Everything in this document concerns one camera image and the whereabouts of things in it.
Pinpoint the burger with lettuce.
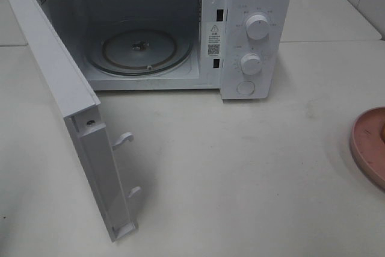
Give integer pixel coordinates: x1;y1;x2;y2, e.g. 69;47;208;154
380;125;385;142

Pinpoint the pink round plate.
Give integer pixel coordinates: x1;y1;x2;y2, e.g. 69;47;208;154
350;107;384;190

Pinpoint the white microwave oven body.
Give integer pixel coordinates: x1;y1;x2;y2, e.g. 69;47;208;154
38;0;289;100

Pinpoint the white upper power knob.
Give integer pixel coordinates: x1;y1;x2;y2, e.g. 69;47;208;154
245;13;270;40

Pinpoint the white warning label sticker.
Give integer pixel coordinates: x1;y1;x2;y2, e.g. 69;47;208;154
205;22;224;58

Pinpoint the white timer knob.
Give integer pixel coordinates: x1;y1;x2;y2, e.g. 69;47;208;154
241;54;262;75

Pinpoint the glass microwave turntable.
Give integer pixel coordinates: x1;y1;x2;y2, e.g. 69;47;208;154
85;20;198;76

